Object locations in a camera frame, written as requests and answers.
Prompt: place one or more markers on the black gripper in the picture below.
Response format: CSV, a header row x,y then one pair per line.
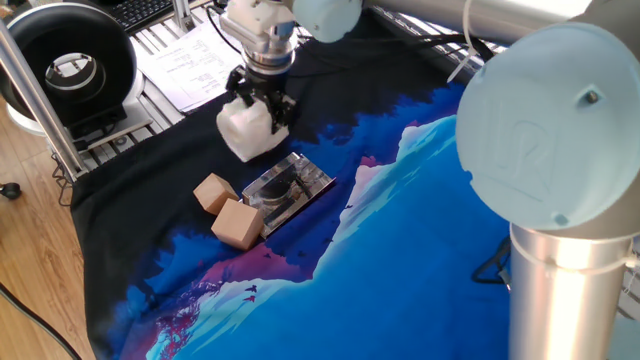
x,y
265,85

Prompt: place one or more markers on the white toilet paper roll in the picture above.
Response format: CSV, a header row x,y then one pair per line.
x,y
247,135

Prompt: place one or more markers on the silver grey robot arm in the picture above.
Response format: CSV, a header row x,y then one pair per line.
x,y
550,130

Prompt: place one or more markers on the chrome toilet paper holder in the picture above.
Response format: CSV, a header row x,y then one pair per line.
x,y
285,192

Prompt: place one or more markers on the white printed paper sheets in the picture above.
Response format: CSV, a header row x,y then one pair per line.
x,y
185,70

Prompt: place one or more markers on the wooden cube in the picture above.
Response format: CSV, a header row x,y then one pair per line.
x,y
215,192
237,225

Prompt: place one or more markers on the black keyboard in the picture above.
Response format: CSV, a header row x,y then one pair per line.
x,y
140,12

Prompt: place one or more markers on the blue mountain print cloth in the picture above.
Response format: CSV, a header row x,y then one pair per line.
x,y
400,250

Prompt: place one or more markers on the white zip tie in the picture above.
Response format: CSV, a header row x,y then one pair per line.
x,y
467,30

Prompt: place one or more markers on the black caster wheel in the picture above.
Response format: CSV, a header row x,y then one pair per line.
x,y
10,190

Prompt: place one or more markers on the white printed wrist bracket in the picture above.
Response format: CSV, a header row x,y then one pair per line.
x,y
255,15

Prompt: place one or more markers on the short aluminium post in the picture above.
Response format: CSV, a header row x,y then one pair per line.
x,y
182,15

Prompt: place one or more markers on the long aluminium frame post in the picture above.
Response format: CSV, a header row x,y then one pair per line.
x,y
35,100

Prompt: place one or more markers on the black round duct fan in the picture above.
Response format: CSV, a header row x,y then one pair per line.
x,y
30,45

